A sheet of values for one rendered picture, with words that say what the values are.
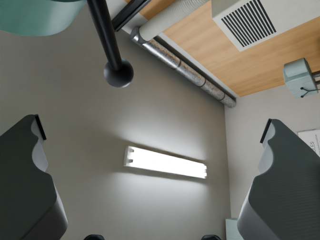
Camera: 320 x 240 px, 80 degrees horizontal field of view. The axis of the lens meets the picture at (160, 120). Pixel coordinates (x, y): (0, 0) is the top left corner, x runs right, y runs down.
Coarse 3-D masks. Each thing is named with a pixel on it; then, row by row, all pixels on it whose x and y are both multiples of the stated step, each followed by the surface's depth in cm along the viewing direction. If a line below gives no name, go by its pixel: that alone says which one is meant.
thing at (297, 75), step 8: (288, 64) 188; (296, 64) 182; (304, 64) 178; (288, 72) 188; (296, 72) 185; (304, 72) 188; (312, 72) 197; (288, 80) 196; (296, 80) 193; (304, 80) 192; (312, 80) 192; (296, 88) 206; (304, 88) 205; (312, 88) 204; (296, 96) 222; (304, 96) 221
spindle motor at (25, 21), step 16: (0, 0) 20; (16, 0) 20; (32, 0) 20; (48, 0) 21; (64, 0) 22; (80, 0) 23; (0, 16) 22; (16, 16) 22; (32, 16) 22; (48, 16) 23; (64, 16) 25; (16, 32) 24; (32, 32) 25; (48, 32) 27
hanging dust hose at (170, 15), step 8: (176, 0) 163; (184, 0) 156; (192, 0) 152; (200, 0) 150; (208, 0) 152; (168, 8) 167; (176, 8) 161; (184, 8) 159; (192, 8) 157; (160, 16) 172; (168, 16) 169; (176, 16) 166; (184, 16) 166; (144, 24) 189; (152, 24) 180; (160, 24) 176; (168, 24) 175; (144, 32) 189; (152, 32) 186; (160, 32) 189
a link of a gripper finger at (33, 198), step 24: (24, 120) 10; (0, 144) 8; (24, 144) 8; (0, 168) 7; (24, 168) 7; (0, 192) 6; (24, 192) 6; (48, 192) 6; (0, 216) 6; (24, 216) 6; (48, 216) 6
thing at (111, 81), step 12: (96, 0) 13; (96, 12) 14; (108, 12) 15; (96, 24) 15; (108, 24) 15; (108, 36) 16; (108, 48) 18; (108, 60) 20; (120, 60) 20; (108, 72) 21; (120, 72) 21; (132, 72) 22; (120, 84) 22
